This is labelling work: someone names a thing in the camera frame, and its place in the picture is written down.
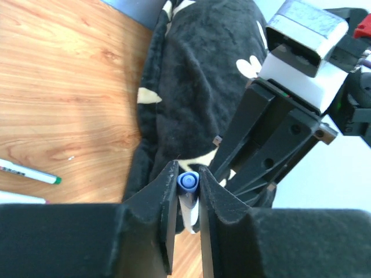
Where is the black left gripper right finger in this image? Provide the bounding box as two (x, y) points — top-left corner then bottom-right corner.
(199, 166), (370, 277)

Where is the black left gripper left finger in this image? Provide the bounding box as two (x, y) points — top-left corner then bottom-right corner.
(1, 161), (179, 277)

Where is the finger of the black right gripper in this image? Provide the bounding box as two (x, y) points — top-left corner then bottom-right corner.
(209, 78), (338, 203)

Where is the lilac cap marker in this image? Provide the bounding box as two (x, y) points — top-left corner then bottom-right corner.
(177, 171), (199, 234)

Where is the pink end marker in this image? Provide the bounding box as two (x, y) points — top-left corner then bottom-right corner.
(0, 191), (49, 204)

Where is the dark green cap marker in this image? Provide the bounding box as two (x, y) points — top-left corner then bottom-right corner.
(1, 159), (62, 185)

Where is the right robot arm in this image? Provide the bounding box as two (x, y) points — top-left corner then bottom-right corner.
(209, 1), (370, 206)

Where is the black floral plush blanket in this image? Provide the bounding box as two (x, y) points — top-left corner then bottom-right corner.
(123, 1), (267, 200)

